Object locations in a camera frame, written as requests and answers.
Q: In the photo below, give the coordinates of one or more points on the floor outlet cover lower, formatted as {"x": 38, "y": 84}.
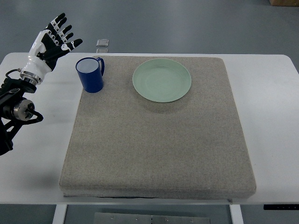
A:
{"x": 101, "y": 50}

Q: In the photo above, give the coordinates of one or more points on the black table control panel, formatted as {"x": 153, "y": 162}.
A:
{"x": 281, "y": 207}

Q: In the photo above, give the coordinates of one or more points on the grey metal base plate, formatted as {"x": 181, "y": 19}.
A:
{"x": 118, "y": 218}

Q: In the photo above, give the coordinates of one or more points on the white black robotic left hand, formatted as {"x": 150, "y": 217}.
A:
{"x": 51, "y": 44}

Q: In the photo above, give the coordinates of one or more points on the beige fabric mat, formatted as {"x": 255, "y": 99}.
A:
{"x": 123, "y": 145}

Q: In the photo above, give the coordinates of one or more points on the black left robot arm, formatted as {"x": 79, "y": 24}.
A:
{"x": 15, "y": 108}

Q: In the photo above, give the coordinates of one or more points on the floor outlet cover upper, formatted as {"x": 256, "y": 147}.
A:
{"x": 102, "y": 43}

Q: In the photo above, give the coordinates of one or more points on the floor outlet cover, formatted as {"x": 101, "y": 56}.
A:
{"x": 102, "y": 43}
{"x": 101, "y": 50}

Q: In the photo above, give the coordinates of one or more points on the light green plate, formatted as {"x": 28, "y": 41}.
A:
{"x": 161, "y": 80}

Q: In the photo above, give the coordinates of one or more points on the brown cardboard box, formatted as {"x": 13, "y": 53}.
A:
{"x": 284, "y": 3}

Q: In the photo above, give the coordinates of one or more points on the blue enamel mug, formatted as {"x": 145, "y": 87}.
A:
{"x": 90, "y": 71}

